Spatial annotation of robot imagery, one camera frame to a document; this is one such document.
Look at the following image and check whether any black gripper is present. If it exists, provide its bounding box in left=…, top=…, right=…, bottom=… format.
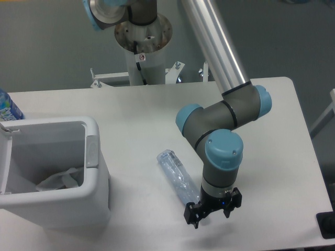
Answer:
left=184, top=187, right=242, bottom=229

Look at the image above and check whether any crushed clear plastic bottle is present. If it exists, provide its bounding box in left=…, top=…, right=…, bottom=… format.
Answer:
left=157, top=150, right=200, bottom=206

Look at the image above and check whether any clear white plastic wrapper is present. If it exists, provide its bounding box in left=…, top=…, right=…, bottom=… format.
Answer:
left=36, top=167, right=84, bottom=191

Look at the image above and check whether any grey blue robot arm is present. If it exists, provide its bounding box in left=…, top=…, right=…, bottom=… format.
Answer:
left=83, top=1, right=272, bottom=227

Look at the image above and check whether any white open trash can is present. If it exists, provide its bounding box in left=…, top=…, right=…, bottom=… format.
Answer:
left=1, top=116, right=110, bottom=229

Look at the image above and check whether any black clamp at table edge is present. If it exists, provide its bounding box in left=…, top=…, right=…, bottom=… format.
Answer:
left=316, top=211, right=334, bottom=239

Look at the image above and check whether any blue labelled bottle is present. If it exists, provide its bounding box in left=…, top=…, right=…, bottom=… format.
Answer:
left=1, top=89, right=25, bottom=121

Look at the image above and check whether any white pedestal foot middle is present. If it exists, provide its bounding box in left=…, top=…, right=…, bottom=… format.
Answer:
left=165, top=61, right=185, bottom=84

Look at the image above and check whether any white pedestal foot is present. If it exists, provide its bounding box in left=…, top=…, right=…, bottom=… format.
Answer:
left=198, top=61, right=209, bottom=82
left=165, top=61, right=185, bottom=84
left=90, top=68, right=130, bottom=88

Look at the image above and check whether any white pedestal foot right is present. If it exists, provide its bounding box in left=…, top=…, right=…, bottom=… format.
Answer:
left=198, top=61, right=209, bottom=82

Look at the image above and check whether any white frame at right edge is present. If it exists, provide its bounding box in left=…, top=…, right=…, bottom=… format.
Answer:
left=309, top=89, right=334, bottom=139

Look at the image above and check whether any white pedestal foot left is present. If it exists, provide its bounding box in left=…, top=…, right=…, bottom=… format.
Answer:
left=90, top=68, right=130, bottom=88

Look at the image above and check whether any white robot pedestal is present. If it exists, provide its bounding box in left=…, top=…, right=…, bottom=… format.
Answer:
left=115, top=14, right=173, bottom=86

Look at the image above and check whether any black cable on pedestal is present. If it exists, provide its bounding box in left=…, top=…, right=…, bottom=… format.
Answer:
left=133, top=40, right=148, bottom=86

